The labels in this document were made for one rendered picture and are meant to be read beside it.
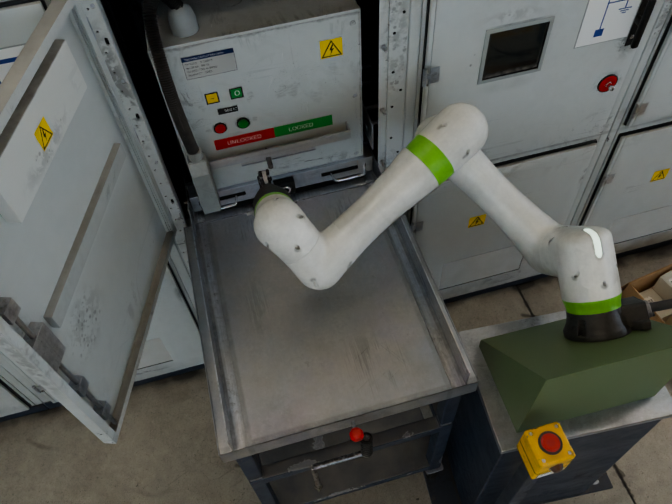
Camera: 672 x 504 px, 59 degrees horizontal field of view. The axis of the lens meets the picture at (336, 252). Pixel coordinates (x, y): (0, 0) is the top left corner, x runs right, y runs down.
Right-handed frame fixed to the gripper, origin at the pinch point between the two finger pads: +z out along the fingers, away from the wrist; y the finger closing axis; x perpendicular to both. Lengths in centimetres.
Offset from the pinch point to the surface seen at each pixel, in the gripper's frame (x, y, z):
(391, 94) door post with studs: 37.0, -15.0, -1.0
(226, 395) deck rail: -21, 39, -32
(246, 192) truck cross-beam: -5.2, 6.4, 15.1
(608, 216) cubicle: 125, 55, 37
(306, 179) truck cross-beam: 12.6, 6.8, 15.3
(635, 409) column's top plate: 73, 62, -51
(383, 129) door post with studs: 35.1, -5.0, 5.3
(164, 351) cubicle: -48, 67, 45
